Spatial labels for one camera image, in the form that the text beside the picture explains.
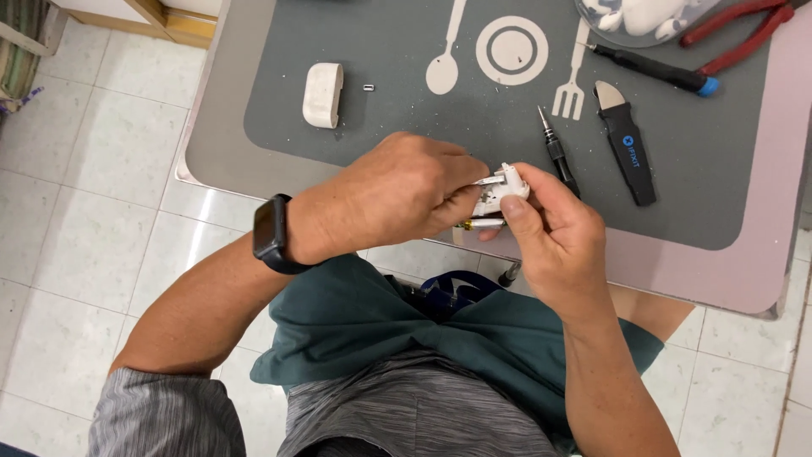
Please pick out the silver metal tweezers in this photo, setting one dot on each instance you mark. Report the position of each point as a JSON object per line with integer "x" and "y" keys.
{"x": 491, "y": 181}

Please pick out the white earbud case frame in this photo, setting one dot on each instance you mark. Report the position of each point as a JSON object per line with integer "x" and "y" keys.
{"x": 507, "y": 184}

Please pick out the person's left hand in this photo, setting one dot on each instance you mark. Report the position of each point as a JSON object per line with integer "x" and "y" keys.
{"x": 380, "y": 190}

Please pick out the striped cloth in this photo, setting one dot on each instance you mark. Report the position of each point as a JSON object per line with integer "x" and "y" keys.
{"x": 19, "y": 57}

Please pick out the person's right hand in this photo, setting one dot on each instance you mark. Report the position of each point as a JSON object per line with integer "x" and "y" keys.
{"x": 561, "y": 254}

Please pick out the clear container of white parts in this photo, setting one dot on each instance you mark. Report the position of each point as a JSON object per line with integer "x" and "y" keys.
{"x": 641, "y": 19}

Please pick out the grey cutlery print placemat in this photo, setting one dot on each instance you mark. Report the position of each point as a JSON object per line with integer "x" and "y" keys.
{"x": 444, "y": 120}

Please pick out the wooden furniture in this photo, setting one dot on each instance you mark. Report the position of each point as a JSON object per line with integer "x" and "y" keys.
{"x": 146, "y": 19}

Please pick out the black precision screwdriver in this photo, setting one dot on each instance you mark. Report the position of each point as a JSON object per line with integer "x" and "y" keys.
{"x": 558, "y": 155}

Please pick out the black smartwatch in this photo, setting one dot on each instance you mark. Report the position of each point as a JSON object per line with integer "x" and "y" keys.
{"x": 273, "y": 235}

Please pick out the person's right leg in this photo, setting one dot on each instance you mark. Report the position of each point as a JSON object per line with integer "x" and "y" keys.
{"x": 653, "y": 311}

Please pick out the grey striped shirt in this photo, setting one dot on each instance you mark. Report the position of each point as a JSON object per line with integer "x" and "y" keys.
{"x": 380, "y": 412}

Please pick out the black screwdriver with blue cap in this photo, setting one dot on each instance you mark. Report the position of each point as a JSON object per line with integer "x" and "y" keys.
{"x": 653, "y": 68}

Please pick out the teal shorts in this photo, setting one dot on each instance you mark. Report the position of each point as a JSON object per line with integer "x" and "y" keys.
{"x": 380, "y": 330}

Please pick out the metal table leg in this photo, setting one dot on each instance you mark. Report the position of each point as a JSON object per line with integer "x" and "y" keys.
{"x": 509, "y": 274}

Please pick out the white earbud case shell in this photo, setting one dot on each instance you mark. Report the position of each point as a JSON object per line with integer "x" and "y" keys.
{"x": 322, "y": 95}

